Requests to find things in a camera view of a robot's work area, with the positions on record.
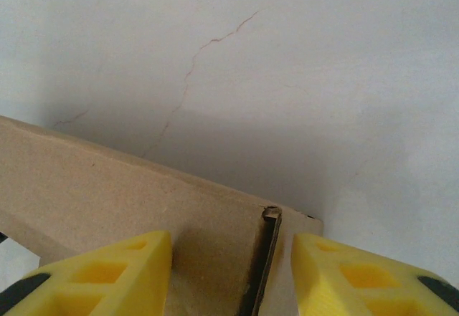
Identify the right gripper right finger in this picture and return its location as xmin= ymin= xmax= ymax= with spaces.
xmin=290 ymin=231 xmax=459 ymax=316

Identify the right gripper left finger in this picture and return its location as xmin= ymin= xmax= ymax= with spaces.
xmin=0 ymin=229 xmax=174 ymax=316

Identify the brown cardboard paper box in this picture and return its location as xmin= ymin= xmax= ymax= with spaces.
xmin=0 ymin=115 xmax=324 ymax=316

